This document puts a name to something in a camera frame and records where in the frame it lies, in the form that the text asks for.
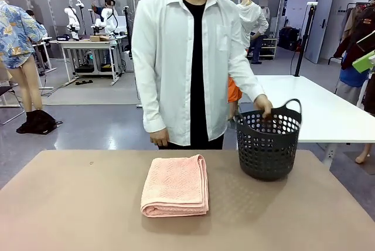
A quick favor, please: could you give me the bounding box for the tan mannequin foot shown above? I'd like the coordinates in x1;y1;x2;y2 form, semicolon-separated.
355;144;371;164

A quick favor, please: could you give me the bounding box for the person's left hand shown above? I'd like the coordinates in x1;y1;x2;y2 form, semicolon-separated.
253;94;274;120

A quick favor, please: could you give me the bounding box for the person in jeans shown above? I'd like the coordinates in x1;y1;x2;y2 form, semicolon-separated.
251;0;270;65

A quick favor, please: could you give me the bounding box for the white hoodie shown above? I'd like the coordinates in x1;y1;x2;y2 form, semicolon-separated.
236;2;270;50

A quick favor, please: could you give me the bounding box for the black bag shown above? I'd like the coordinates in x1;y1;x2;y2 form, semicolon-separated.
277;27;302;52

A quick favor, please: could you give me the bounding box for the black perforated laundry basket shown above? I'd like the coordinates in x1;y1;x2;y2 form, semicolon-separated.
234;98;302;182

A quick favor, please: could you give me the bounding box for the person's right forearm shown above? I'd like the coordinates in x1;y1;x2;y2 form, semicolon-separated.
132;80;168;134

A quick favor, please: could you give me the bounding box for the dark maroon jacket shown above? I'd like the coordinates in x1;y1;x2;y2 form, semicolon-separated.
333;6;375;72

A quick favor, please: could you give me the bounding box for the blue floral shirt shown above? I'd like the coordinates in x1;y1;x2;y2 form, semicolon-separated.
0;0;49;70

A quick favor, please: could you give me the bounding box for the white side desk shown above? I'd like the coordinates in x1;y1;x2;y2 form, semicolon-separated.
32;39;57;74

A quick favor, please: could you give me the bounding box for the blue garment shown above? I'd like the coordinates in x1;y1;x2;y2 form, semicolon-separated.
339;54;375;87

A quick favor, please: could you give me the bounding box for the seated dark-haired person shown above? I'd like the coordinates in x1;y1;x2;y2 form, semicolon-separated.
25;9;47;40

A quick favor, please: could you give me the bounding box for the person's left forearm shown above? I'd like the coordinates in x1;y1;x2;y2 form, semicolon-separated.
227;57;267;104

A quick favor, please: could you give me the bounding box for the black chair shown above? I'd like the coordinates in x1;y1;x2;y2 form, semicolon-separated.
0;85;25;126

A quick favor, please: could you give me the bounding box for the person's right hand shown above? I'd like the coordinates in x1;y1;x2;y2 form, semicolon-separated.
149;129;170;147

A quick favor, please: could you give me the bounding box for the dark-haired person in blue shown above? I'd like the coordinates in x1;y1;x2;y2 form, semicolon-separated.
91;0;118;20

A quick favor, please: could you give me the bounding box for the large white table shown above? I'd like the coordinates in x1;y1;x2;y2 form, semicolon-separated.
237;74;375;170

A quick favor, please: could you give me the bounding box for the black camera tripod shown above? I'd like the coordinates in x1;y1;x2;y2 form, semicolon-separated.
122;6;134;58

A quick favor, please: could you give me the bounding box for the black stand with white top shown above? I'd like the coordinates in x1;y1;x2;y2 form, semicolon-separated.
75;0;86;36

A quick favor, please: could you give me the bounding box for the grey garment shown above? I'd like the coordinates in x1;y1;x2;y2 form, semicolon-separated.
335;79;364;107

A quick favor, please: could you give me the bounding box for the black clothes rack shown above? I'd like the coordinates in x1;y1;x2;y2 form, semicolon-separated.
327;2;375;66

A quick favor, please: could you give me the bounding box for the pink towel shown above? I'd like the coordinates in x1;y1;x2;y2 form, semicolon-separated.
140;154;210;219

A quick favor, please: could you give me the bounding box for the tall black tripod stand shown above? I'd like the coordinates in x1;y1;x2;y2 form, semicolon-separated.
294;2;319;77

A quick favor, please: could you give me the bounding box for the tan coat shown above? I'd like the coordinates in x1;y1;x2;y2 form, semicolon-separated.
341;6;363;46

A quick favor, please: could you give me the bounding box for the white low shelf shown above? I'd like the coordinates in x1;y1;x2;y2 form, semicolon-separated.
259;37;278;60

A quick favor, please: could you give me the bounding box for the person in white shirt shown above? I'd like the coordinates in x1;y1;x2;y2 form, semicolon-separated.
131;0;274;151

